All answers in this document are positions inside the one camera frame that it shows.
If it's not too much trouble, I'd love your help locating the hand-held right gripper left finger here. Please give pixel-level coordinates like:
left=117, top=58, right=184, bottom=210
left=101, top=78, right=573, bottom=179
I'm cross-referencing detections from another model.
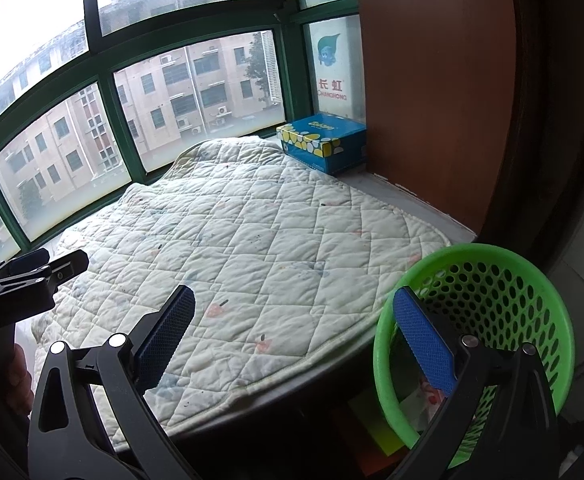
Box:
left=28, top=285, right=196, bottom=480

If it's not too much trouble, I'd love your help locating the person's left hand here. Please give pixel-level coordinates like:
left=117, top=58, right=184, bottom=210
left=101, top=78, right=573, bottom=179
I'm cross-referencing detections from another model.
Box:
left=0, top=342, right=35, bottom=417

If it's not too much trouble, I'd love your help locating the brown wooden cabinet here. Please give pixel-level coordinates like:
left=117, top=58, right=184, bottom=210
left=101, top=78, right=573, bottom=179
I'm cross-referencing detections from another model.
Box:
left=352, top=0, right=518, bottom=238

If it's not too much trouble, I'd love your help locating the green window frame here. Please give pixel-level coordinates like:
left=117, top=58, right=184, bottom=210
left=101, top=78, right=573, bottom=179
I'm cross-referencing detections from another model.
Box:
left=0, top=0, right=363, bottom=256

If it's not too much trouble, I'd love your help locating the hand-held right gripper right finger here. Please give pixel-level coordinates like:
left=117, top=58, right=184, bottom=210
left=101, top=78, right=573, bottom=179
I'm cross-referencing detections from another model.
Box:
left=387, top=286, right=560, bottom=480

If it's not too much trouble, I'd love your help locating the green plastic mesh basket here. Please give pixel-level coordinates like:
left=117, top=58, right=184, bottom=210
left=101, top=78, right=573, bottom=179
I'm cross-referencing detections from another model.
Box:
left=373, top=243, right=577, bottom=471

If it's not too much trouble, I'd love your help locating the white louvred shutter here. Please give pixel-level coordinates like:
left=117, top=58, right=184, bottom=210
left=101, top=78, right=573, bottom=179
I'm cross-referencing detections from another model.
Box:
left=261, top=30, right=281, bottom=106

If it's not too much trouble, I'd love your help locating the blue spotted tissue box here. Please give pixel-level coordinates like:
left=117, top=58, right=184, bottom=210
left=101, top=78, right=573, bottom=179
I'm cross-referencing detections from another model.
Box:
left=277, top=114, right=367, bottom=176

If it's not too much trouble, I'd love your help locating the yellow-green sheet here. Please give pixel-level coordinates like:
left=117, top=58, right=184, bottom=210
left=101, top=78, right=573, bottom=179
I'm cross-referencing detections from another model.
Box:
left=347, top=395, right=407, bottom=456

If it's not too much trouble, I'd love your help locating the apartment building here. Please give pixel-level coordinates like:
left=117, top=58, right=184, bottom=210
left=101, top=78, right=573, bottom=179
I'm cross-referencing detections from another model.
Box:
left=0, top=0, right=285, bottom=241

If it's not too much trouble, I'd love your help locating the white air conditioner outdoor unit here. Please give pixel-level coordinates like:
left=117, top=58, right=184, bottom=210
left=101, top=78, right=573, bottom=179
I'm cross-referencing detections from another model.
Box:
left=307, top=15, right=363, bottom=116

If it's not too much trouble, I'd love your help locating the white quilted blanket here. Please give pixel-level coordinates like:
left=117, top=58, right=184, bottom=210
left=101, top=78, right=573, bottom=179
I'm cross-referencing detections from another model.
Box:
left=32, top=137, right=453, bottom=443

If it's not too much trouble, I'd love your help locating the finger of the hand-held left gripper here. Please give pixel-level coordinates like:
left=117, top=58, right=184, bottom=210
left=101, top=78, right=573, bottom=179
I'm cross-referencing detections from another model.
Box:
left=0, top=248, right=51, bottom=278
left=0, top=249, right=90, bottom=297

